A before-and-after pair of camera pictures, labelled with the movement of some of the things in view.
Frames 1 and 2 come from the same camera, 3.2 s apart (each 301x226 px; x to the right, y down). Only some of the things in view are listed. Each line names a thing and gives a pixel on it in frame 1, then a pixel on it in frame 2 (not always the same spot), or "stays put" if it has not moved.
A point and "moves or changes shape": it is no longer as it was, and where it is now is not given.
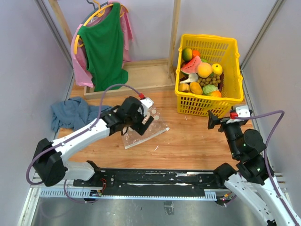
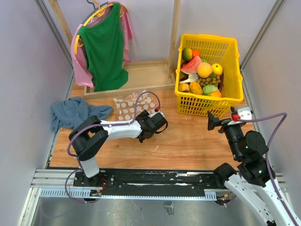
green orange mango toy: x=187 y=54 stays put
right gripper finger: x=213 y=120 stays put
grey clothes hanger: x=97 y=8 stays put
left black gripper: x=145 y=126 to x=144 y=115
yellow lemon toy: x=217 y=68 stays put
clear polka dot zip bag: x=132 y=138 moves or changes shape
